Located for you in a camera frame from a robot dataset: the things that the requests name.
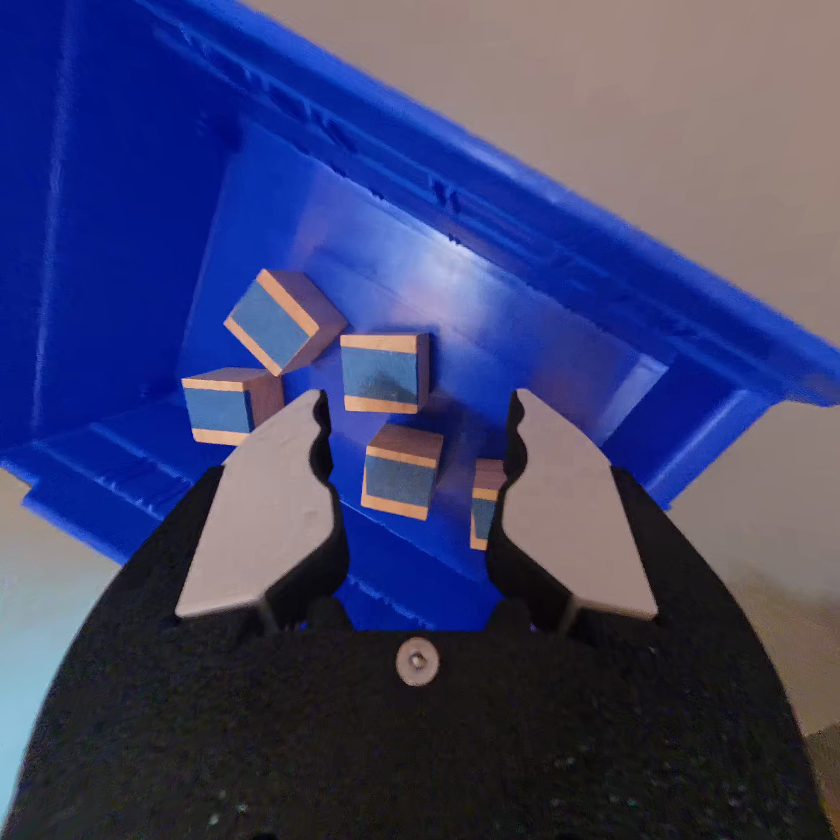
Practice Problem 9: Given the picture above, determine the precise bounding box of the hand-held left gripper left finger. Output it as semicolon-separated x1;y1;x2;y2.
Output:
175;388;350;634

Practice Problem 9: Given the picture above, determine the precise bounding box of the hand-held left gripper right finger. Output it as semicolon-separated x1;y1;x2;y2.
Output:
487;387;660;634

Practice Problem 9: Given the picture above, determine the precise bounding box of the group of taped wooden cubes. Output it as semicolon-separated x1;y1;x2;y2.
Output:
182;268;508;552

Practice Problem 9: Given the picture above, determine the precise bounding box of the blue plastic bin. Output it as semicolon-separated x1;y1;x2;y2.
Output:
0;0;840;631

